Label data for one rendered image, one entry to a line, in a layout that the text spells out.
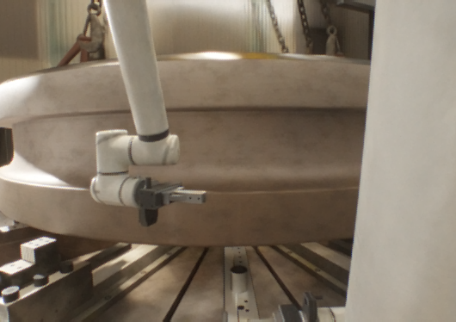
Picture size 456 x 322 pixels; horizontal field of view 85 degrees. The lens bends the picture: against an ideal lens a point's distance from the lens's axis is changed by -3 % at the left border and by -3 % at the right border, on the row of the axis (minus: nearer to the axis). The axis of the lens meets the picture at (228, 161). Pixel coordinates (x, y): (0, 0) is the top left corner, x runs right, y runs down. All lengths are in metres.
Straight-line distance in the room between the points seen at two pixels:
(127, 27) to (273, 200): 0.93
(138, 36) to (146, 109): 0.17
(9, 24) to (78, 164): 3.21
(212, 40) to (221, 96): 3.49
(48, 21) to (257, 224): 4.02
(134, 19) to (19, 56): 3.94
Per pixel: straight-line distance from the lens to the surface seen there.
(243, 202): 1.23
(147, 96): 0.67
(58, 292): 1.68
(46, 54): 4.47
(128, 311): 1.94
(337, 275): 2.15
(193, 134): 1.35
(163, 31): 4.53
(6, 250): 2.69
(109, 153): 0.79
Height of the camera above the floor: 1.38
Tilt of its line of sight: 5 degrees down
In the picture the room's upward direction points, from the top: 1 degrees counter-clockwise
